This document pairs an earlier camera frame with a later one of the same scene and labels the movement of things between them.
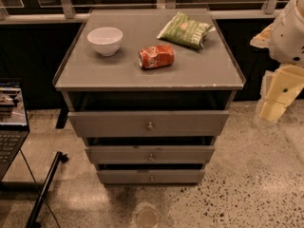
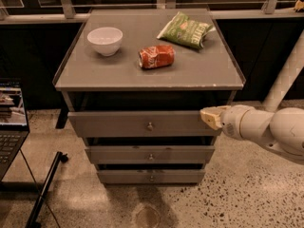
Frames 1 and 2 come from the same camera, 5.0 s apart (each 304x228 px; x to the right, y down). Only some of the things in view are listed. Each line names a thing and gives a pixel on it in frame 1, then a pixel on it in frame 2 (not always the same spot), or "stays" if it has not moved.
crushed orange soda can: x=156 y=56 stays
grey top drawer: x=150 y=123 stays
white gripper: x=287 y=37 -> x=230 y=122
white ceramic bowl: x=105 y=40 stays
